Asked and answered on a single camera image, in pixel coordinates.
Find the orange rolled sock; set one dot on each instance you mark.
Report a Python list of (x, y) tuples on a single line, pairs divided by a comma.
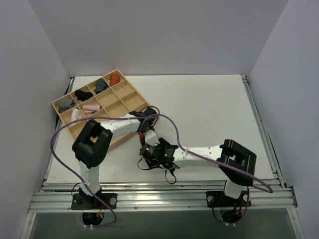
[(114, 79)]

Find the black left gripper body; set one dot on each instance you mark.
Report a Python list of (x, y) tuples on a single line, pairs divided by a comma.
[(137, 113)]

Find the black rolled sock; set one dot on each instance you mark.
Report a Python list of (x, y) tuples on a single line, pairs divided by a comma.
[(82, 95)]

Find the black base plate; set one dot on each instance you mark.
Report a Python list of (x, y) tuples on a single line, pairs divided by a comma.
[(84, 202), (217, 199)]

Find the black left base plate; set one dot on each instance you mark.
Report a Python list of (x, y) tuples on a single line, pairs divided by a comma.
[(84, 202)]

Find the pink rolled sock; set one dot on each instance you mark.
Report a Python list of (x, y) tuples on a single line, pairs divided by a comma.
[(90, 109)]

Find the wooden compartment tray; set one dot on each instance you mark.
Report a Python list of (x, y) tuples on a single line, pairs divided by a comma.
[(111, 95)]

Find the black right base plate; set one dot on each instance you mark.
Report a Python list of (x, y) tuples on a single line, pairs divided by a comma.
[(217, 199)]

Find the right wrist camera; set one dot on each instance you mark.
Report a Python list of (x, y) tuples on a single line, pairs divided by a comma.
[(149, 141)]

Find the dark grey rolled sock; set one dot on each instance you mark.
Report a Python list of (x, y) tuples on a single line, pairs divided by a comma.
[(101, 85)]

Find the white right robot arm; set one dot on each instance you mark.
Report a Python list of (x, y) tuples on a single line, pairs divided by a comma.
[(229, 157)]

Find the white rolled sock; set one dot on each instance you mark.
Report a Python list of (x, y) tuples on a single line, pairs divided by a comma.
[(75, 114)]

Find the grey striped rolled sock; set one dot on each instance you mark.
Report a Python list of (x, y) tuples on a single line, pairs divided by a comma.
[(65, 104)]

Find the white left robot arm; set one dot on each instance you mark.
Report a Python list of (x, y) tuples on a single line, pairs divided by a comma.
[(93, 142)]

